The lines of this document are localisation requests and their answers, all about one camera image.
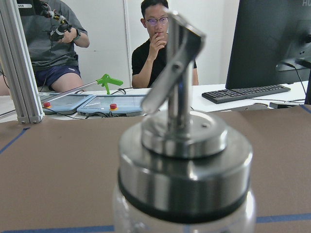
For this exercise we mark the glass sauce dispenser bottle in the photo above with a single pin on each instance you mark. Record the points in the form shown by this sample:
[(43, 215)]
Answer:
[(182, 171)]

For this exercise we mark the right teach pendant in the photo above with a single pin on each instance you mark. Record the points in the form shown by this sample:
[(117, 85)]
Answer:
[(122, 105)]

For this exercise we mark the teach pendant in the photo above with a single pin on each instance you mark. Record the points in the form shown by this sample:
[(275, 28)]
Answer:
[(66, 105), (122, 105)]

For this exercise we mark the man in black shirt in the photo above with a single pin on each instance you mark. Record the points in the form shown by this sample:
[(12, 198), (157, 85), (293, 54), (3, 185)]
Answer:
[(150, 58)]

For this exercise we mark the black keyboard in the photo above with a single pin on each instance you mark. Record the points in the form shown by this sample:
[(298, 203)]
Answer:
[(229, 95)]

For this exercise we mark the left teach pendant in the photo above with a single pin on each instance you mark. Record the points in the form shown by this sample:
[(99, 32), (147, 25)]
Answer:
[(66, 105)]

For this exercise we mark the person in grey shirt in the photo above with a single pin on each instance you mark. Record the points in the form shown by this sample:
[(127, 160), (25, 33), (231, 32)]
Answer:
[(55, 63)]

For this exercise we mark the handheld teleoperation controller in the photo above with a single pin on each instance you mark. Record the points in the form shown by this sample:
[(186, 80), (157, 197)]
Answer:
[(62, 24)]

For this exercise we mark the black computer monitor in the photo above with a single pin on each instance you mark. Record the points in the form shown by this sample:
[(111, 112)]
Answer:
[(270, 36)]

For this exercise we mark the aluminium frame post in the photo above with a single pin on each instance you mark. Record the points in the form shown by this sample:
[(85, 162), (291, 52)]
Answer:
[(16, 64)]

